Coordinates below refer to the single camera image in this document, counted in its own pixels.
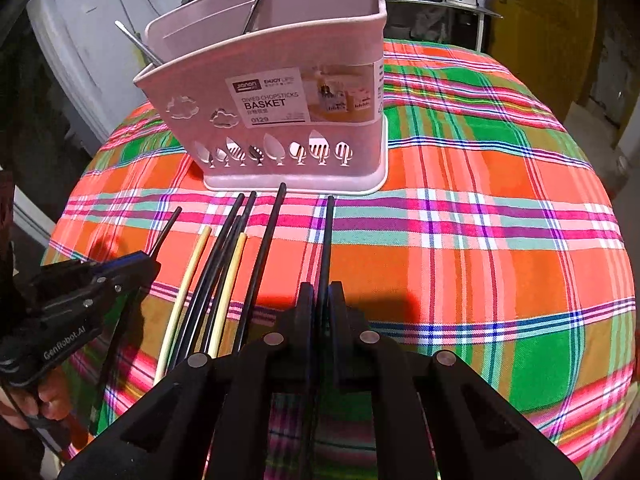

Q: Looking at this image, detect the person's left hand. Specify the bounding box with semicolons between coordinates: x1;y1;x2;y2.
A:
0;370;72;432

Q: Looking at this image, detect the plaid tablecloth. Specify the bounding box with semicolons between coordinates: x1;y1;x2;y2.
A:
42;37;640;480

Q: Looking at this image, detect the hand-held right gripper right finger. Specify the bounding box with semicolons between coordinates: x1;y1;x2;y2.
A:
320;282;584;480

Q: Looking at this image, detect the yellow wooden door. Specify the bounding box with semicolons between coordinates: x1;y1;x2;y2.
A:
487;0;598;121

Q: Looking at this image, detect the pink plastic chopstick basket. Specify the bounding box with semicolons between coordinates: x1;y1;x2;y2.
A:
132;0;390;196

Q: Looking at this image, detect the metal table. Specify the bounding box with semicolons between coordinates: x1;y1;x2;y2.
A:
382;0;503;53

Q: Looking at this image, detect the black cable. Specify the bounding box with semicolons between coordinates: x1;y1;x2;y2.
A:
0;380;61;461

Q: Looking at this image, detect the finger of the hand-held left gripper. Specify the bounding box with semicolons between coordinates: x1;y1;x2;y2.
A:
30;260;162;327
15;254;152;307

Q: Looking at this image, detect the person's left forearm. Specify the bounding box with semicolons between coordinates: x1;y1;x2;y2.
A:
0;412;66;480

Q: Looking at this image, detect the white door frame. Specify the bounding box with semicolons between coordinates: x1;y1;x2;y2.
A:
27;0;166;146

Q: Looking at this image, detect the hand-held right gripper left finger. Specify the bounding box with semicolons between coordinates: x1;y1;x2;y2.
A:
57;282;319;480

